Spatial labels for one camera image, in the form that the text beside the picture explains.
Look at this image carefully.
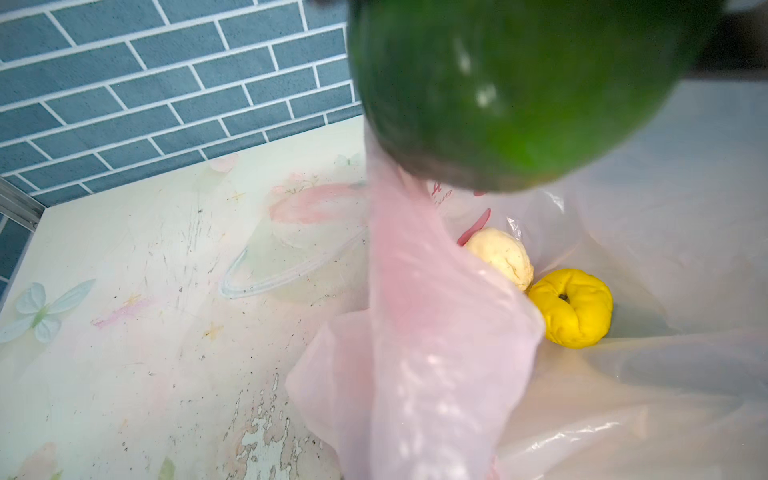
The yellow lemon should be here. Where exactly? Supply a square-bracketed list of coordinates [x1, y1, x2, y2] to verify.
[528, 269, 614, 349]

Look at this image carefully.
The cream white fruit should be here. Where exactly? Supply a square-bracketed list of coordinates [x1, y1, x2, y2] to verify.
[464, 228, 534, 292]

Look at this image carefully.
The pink plastic bag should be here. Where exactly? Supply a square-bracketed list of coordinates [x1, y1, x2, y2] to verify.
[286, 81, 767, 479]

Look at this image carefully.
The dark green avocado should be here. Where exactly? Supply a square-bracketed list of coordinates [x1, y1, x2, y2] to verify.
[347, 0, 724, 192]

